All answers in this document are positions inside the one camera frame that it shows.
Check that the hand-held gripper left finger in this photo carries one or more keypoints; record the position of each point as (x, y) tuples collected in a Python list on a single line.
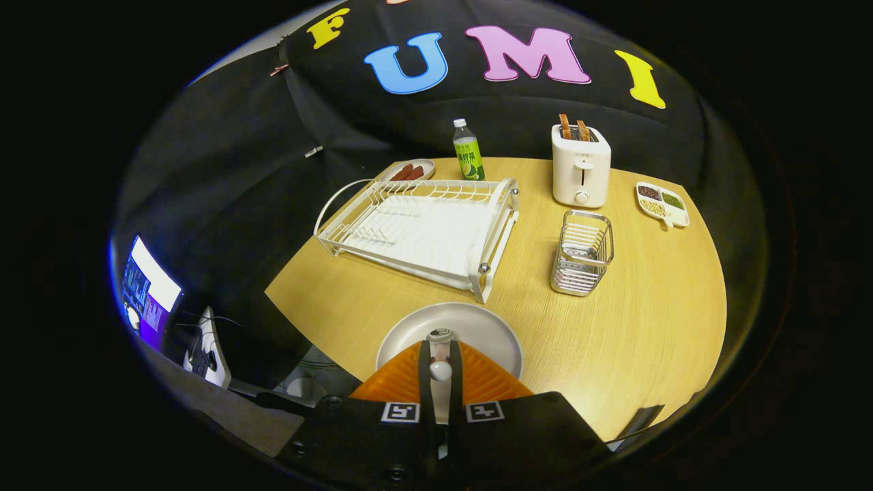
[(425, 392)]

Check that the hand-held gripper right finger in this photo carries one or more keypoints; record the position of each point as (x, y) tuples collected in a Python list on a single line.
[(455, 392)]

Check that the large white plate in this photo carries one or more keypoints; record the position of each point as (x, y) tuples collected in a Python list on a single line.
[(491, 334)]

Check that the small grey plate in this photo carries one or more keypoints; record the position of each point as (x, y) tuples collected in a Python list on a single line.
[(426, 166)]

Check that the white divided dish with beans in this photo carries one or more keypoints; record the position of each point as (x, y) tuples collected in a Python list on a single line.
[(665, 204)]

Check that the black flat object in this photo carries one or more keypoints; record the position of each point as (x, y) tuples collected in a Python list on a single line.
[(641, 423)]

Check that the white desktop device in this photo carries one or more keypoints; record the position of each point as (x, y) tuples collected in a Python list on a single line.
[(210, 354)]

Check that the red sausage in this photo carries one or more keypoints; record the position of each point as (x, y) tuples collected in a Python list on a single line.
[(416, 173), (402, 172)]

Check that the green label drink bottle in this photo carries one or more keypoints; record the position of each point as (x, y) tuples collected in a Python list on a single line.
[(469, 157)]

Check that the white toaster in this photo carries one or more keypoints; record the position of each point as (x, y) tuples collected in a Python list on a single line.
[(581, 170)]

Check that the white clip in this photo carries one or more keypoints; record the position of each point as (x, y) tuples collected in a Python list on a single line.
[(314, 151)]

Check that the black backdrop cloth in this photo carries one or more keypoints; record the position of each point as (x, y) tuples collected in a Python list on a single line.
[(273, 170)]

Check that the brown toast slice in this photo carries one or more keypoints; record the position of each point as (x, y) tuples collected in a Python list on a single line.
[(565, 127), (584, 131)]

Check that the computer monitor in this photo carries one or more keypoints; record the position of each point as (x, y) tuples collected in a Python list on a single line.
[(153, 293)]

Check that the pink clip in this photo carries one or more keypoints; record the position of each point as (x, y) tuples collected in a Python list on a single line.
[(279, 69)]

